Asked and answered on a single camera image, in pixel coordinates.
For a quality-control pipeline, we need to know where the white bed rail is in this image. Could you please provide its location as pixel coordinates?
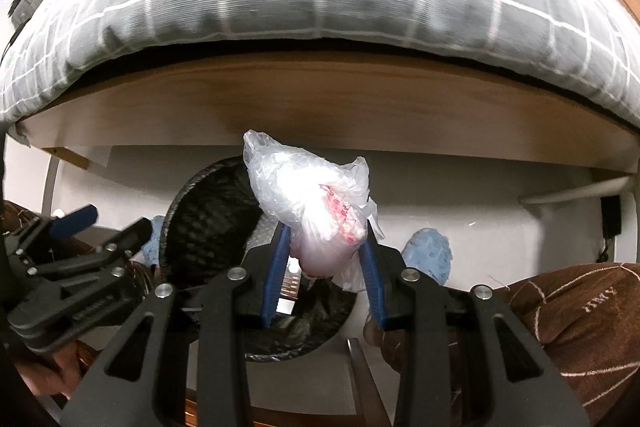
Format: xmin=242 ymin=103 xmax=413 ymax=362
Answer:
xmin=520 ymin=174 xmax=636 ymax=208

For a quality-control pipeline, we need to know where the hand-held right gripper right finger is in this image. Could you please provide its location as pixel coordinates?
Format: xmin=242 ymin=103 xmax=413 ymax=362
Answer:
xmin=357 ymin=234 xmax=591 ymax=427

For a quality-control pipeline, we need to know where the black power adapter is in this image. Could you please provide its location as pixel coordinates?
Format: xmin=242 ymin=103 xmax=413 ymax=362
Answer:
xmin=600 ymin=196 xmax=623 ymax=238

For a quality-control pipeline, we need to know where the blue slipper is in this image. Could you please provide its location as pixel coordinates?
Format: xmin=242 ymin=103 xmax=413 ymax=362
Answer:
xmin=402 ymin=228 xmax=453 ymax=285
xmin=141 ymin=215 xmax=168 ymax=265

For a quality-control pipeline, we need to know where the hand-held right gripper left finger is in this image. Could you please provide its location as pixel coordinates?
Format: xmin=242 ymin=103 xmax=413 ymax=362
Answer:
xmin=60 ymin=222 xmax=293 ymax=427

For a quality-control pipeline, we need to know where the wooden bed frame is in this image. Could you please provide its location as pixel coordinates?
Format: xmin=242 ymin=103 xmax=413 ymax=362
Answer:
xmin=15 ymin=54 xmax=640 ymax=172

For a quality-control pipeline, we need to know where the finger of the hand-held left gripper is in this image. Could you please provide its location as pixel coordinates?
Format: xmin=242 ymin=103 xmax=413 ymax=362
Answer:
xmin=106 ymin=217 xmax=154 ymax=264
xmin=49 ymin=204 xmax=99 ymax=239

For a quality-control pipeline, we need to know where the clear plastic bag red print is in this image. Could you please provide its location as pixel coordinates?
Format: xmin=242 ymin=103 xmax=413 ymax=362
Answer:
xmin=242 ymin=130 xmax=386 ymax=293

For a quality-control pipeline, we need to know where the trash bin with black bag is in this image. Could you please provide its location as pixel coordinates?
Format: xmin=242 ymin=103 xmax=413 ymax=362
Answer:
xmin=160 ymin=157 xmax=358 ymax=363

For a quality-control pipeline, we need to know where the person's left hand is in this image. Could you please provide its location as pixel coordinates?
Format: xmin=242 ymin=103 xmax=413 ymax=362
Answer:
xmin=25 ymin=341 xmax=94 ymax=401

